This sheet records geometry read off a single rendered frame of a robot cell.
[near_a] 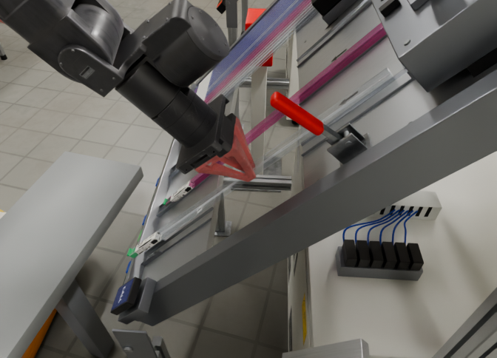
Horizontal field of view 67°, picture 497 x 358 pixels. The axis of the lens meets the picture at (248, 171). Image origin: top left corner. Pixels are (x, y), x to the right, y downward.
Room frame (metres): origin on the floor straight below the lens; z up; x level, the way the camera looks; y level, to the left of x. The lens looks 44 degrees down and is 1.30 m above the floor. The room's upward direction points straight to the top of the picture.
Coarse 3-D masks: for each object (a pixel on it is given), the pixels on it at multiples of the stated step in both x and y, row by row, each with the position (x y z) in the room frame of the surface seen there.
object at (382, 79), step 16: (384, 80) 0.35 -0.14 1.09; (352, 96) 0.36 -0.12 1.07; (368, 96) 0.35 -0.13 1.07; (336, 112) 0.35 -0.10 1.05; (304, 128) 0.36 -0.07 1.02; (288, 144) 0.35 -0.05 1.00; (272, 160) 0.35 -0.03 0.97; (224, 192) 0.36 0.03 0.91; (192, 208) 0.37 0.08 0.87; (176, 224) 0.36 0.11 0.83
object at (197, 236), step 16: (176, 176) 0.56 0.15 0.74; (192, 176) 0.51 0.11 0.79; (208, 176) 0.46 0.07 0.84; (192, 192) 0.46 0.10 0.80; (208, 192) 0.42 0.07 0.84; (176, 208) 0.45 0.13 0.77; (208, 208) 0.38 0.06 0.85; (160, 224) 0.44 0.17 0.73; (192, 224) 0.37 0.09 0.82; (208, 224) 0.34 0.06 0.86; (160, 240) 0.38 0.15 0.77; (176, 240) 0.36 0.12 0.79; (192, 240) 0.33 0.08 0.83; (208, 240) 0.31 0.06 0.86; (160, 256) 0.35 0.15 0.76; (176, 256) 0.32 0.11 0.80; (192, 256) 0.30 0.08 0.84; (144, 272) 0.34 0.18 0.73; (160, 272) 0.31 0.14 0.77
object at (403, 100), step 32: (320, 32) 0.61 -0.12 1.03; (352, 32) 0.52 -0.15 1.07; (320, 64) 0.51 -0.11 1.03; (352, 64) 0.44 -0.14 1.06; (384, 64) 0.39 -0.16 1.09; (320, 96) 0.43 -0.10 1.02; (384, 96) 0.34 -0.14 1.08; (416, 96) 0.31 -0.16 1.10; (448, 96) 0.28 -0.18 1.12; (384, 128) 0.30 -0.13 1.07; (320, 160) 0.31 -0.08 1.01
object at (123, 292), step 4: (132, 280) 0.28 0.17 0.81; (128, 284) 0.28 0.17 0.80; (120, 288) 0.28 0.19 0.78; (124, 288) 0.27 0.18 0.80; (128, 288) 0.27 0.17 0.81; (120, 292) 0.27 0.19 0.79; (124, 292) 0.26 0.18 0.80; (128, 292) 0.26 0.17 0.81; (116, 296) 0.27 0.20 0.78; (120, 296) 0.26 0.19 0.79; (124, 296) 0.26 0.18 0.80; (116, 300) 0.26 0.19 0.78; (120, 300) 0.25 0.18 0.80; (124, 300) 0.25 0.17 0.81; (116, 304) 0.25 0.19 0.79; (120, 304) 0.25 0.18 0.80; (112, 308) 0.25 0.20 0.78
